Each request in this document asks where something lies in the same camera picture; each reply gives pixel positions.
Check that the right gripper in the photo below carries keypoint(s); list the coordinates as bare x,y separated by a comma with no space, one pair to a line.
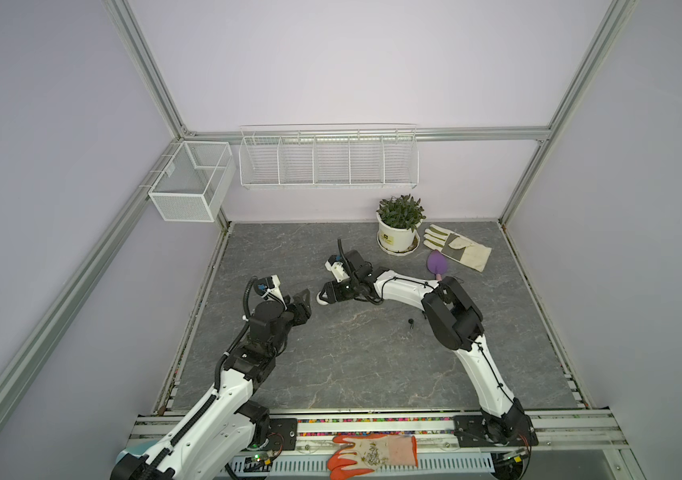
332,292

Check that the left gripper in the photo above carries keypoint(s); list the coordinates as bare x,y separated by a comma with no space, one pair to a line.
301,312

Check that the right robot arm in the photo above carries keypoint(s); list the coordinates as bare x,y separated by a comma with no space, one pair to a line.
456,323

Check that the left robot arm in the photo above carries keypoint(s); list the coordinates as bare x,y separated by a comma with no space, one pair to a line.
226,420

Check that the potted green plant white pot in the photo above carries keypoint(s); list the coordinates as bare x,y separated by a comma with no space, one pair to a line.
399,218

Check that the beige gardening glove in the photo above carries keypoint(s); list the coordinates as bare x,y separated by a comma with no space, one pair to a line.
457,247

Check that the white mesh box basket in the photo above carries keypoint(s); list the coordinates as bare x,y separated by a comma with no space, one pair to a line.
193,184

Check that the red white work glove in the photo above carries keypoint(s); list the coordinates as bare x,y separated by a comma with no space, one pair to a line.
362,455

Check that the teal plastic scoop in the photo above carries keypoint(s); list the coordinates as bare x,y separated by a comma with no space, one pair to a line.
136,449

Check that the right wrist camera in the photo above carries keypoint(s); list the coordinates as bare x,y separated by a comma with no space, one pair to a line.
336,267

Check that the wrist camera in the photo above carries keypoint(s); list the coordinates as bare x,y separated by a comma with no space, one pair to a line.
268,288
336,267

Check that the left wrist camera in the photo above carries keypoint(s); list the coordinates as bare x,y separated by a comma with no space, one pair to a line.
268,288

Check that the white wire shelf basket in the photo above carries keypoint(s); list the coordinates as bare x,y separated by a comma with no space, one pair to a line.
301,156

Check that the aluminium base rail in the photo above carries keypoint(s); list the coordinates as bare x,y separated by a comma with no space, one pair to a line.
437,430

